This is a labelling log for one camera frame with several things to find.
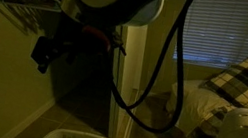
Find plaid pillow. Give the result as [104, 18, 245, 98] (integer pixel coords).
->
[197, 49, 248, 111]

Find thick black looping cable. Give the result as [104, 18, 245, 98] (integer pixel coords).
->
[100, 0, 201, 138]

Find white door frame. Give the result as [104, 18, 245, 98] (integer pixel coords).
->
[101, 20, 153, 138]

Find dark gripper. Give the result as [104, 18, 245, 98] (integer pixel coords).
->
[27, 13, 132, 88]

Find window blinds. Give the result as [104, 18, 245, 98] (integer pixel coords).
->
[171, 0, 248, 74]

